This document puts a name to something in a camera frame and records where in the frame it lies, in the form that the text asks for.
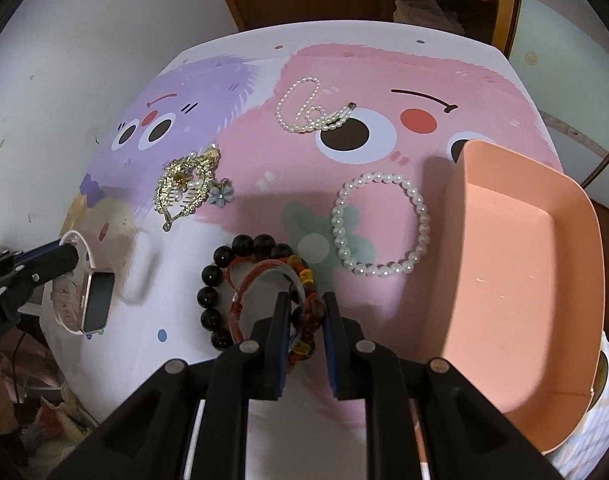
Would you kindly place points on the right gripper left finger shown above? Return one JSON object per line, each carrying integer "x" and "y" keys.
{"x": 269, "y": 363}

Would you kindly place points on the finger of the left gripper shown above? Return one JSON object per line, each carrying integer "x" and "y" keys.
{"x": 41, "y": 270}
{"x": 22, "y": 257}

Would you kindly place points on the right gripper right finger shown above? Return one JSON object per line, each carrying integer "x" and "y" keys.
{"x": 342, "y": 358}

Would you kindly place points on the blue flower earring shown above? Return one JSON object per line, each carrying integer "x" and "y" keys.
{"x": 221, "y": 193}

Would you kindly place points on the gold pearl hair clip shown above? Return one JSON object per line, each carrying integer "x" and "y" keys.
{"x": 185, "y": 185}

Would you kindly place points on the cartoon monster table mat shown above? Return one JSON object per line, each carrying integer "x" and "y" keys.
{"x": 296, "y": 111}

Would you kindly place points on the pink plastic tray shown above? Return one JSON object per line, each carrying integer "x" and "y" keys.
{"x": 518, "y": 298}

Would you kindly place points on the folded cloth on shelf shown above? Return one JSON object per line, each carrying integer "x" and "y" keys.
{"x": 428, "y": 14}

